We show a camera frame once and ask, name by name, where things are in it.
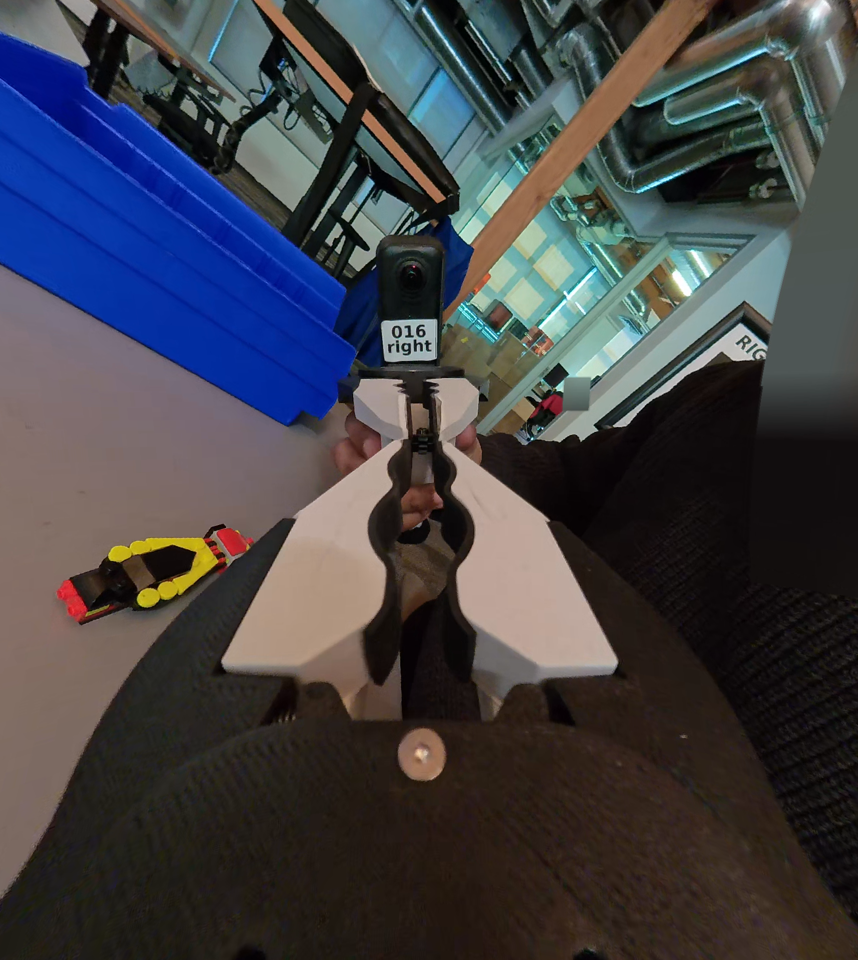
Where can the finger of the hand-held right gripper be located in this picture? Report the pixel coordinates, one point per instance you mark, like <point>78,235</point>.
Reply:
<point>459,405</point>
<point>376,405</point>

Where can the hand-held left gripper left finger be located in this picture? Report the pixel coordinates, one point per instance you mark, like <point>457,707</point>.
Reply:
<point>301,592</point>

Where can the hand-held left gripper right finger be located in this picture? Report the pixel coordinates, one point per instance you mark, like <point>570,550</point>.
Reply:
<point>534,592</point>

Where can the black lego part red stud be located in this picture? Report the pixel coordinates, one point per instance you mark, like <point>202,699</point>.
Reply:
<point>422,444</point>

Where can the person's right forearm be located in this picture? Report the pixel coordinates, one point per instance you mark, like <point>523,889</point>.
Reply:
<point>609,450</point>

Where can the yellow red lego car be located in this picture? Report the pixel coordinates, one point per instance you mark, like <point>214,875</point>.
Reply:
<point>158,570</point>

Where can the person's right hand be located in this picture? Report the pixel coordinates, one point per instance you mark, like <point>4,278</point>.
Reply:
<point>357,450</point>

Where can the wooden beam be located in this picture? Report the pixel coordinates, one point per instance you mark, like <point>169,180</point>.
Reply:
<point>571,150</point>

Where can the black framed sign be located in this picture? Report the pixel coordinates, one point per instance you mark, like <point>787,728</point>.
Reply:
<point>684,375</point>

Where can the black office chair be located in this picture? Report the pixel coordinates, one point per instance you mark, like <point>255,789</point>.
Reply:
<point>196,112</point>

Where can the person's black sweater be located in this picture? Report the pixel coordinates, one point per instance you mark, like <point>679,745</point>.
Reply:
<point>811,750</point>

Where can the silver ventilation ducts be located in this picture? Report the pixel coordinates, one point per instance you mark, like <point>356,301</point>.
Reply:
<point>699,97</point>

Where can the wooden top table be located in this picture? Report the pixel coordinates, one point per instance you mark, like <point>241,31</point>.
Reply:
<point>151,45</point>

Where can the black frame table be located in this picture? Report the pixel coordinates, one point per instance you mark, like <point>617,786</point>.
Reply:
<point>369,112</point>

